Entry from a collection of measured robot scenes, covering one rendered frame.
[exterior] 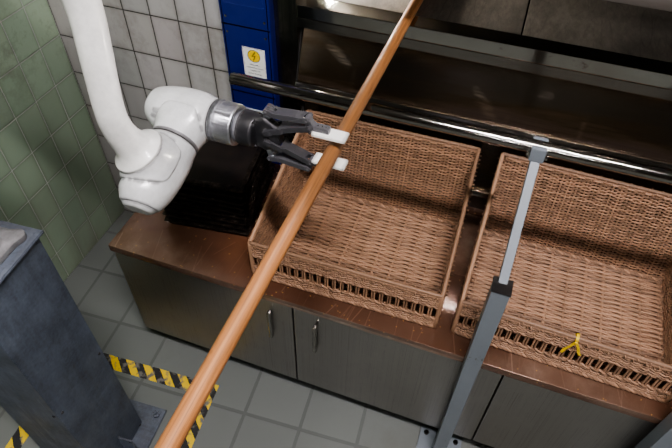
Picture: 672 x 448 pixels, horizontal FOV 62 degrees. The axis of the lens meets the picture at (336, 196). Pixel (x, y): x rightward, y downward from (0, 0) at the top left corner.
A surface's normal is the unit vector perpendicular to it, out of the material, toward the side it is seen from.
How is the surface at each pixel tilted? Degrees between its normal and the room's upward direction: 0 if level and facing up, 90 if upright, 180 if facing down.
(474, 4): 0
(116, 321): 0
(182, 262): 0
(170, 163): 67
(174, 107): 22
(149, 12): 90
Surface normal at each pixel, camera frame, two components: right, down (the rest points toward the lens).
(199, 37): -0.33, 0.67
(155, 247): 0.02, -0.70
